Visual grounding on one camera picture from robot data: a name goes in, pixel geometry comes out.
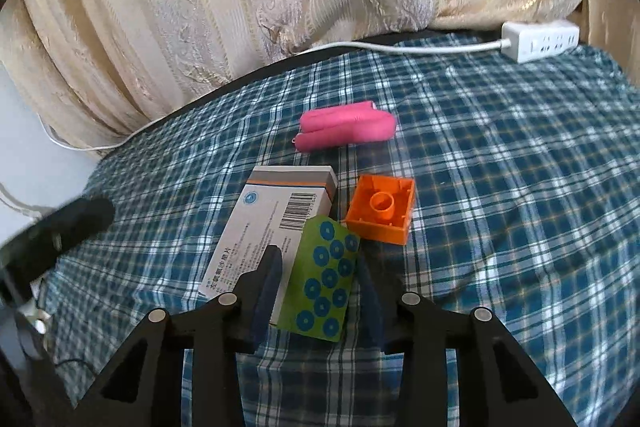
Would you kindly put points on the pink hand grip exerciser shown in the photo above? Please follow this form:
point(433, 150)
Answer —
point(345, 127)

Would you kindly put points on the white medicine box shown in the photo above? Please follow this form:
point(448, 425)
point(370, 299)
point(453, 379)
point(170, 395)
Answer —
point(260, 222)

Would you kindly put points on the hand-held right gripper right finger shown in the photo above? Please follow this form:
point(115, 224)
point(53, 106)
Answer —
point(372, 307)

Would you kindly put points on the blue plaid cloth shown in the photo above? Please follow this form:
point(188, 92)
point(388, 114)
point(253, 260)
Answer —
point(500, 182)

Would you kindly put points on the orange toy block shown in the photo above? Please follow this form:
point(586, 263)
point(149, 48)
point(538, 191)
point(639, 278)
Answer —
point(382, 212)

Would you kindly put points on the white power strip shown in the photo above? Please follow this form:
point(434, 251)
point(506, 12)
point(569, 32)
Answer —
point(542, 41)

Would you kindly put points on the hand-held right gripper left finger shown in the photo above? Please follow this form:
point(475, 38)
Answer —
point(265, 292)

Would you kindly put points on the green patterned box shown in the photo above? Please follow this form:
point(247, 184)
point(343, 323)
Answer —
point(325, 277)

